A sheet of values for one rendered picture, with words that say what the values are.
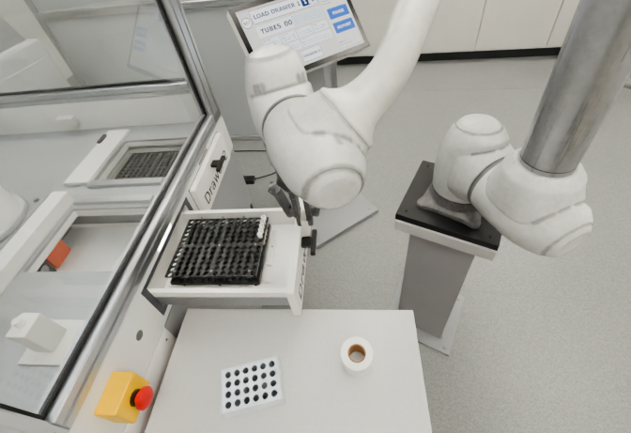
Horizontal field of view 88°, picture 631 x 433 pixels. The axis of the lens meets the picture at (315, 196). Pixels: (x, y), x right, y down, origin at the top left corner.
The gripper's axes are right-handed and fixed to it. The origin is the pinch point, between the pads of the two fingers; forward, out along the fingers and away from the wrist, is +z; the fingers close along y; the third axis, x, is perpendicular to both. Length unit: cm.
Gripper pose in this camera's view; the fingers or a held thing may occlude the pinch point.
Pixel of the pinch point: (305, 224)
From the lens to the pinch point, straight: 78.4
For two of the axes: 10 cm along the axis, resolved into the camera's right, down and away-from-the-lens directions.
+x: -0.6, 7.2, -6.9
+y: -9.9, 0.4, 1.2
